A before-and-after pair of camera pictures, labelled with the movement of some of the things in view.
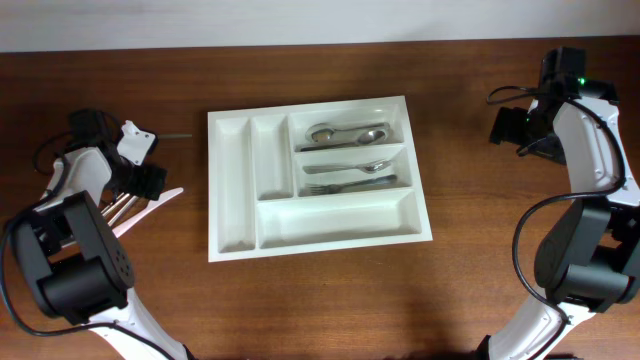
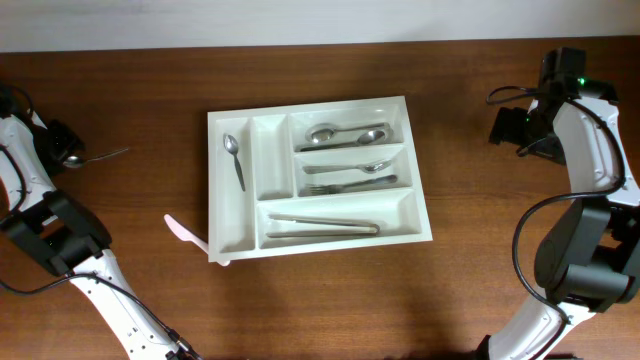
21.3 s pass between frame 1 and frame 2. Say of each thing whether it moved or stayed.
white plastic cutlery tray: stayed
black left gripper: moved
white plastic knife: moved
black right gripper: stayed
